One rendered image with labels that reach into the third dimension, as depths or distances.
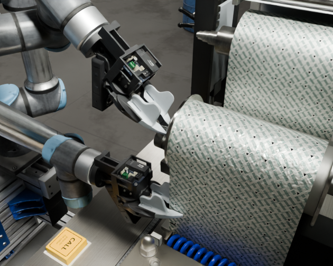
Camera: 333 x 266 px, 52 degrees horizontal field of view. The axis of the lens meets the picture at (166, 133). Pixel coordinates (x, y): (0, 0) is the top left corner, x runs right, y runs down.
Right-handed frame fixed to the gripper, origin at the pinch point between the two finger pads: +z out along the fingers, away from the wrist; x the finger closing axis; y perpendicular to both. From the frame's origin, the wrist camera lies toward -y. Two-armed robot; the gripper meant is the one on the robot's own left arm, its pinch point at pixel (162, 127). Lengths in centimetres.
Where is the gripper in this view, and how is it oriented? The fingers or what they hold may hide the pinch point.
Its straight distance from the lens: 65.1
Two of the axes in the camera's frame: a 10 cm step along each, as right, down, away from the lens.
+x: 5.2, -5.1, 6.8
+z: 6.5, 7.6, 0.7
